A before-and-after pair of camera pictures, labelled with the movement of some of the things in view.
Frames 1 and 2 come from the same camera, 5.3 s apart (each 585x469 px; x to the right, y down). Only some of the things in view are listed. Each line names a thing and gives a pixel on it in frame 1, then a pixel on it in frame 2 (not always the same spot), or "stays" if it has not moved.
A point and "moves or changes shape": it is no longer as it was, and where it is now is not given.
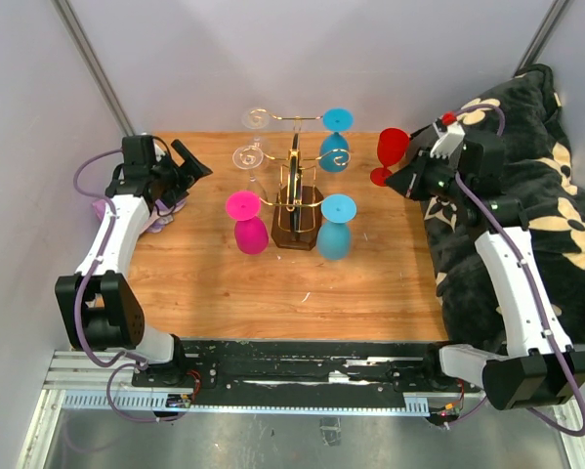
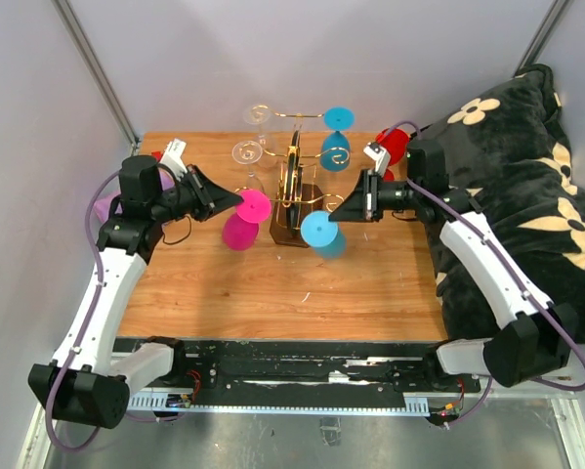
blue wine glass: x=334 y=151 stays
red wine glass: x=392 y=147 stays
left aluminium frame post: x=91 y=62 stays
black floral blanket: x=565 y=221 stays
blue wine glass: x=333 y=239 moves or changes shape
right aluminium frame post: x=542 y=34 stays
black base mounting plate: x=309 y=367 stays
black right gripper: x=407 y=181 -> x=358 y=206
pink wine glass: x=250 y=231 moves or changes shape
